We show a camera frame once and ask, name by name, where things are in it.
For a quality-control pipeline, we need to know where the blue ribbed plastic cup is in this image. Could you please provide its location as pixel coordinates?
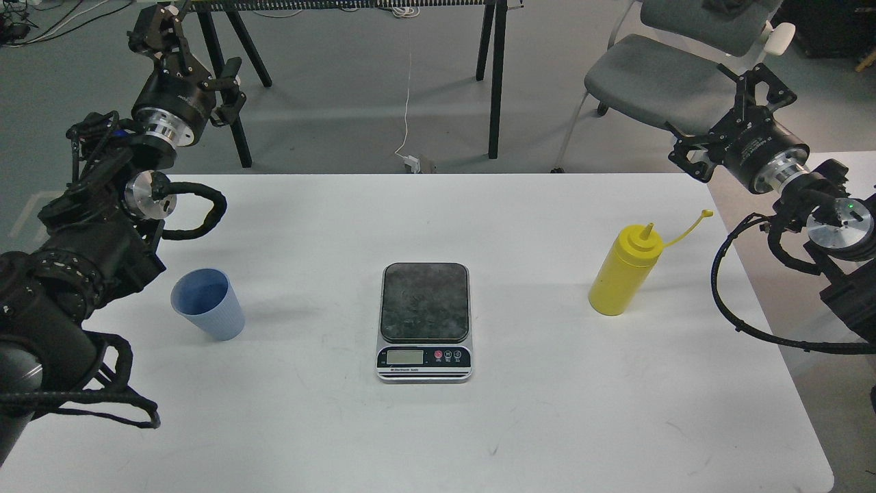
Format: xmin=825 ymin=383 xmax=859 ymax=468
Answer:
xmin=170 ymin=268 xmax=245 ymax=341

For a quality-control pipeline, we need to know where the digital kitchen scale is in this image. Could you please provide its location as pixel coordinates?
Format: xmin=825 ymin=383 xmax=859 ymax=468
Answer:
xmin=374 ymin=262 xmax=474 ymax=383

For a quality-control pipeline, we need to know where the grey office chair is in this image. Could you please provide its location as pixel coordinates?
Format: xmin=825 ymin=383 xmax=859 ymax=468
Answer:
xmin=582 ymin=1 xmax=797 ymax=135

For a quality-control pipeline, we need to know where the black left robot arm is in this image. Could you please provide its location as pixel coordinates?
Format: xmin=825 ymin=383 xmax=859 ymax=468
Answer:
xmin=1 ymin=1 xmax=246 ymax=459

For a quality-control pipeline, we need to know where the white power adapter cable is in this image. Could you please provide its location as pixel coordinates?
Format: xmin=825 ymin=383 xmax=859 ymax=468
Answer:
xmin=394 ymin=7 xmax=426 ymax=173

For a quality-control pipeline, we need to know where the black trestle table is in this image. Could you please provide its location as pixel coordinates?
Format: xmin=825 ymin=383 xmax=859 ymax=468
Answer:
xmin=185 ymin=1 xmax=509 ymax=169

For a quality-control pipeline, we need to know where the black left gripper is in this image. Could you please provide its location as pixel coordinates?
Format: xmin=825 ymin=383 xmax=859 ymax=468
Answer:
xmin=127 ymin=3 xmax=246 ymax=148

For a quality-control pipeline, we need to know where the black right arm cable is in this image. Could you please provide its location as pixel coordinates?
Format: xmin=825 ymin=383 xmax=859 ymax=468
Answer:
xmin=710 ymin=213 xmax=876 ymax=355

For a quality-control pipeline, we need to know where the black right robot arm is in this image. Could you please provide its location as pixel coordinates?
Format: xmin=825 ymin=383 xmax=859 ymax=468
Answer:
xmin=666 ymin=64 xmax=875 ymax=355

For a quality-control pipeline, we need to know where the yellow squeeze bottle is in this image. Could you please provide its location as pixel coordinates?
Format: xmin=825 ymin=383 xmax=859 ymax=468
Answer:
xmin=587 ymin=209 xmax=714 ymax=316

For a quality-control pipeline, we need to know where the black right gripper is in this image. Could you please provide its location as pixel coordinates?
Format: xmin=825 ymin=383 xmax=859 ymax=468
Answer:
xmin=665 ymin=64 xmax=811 ymax=194

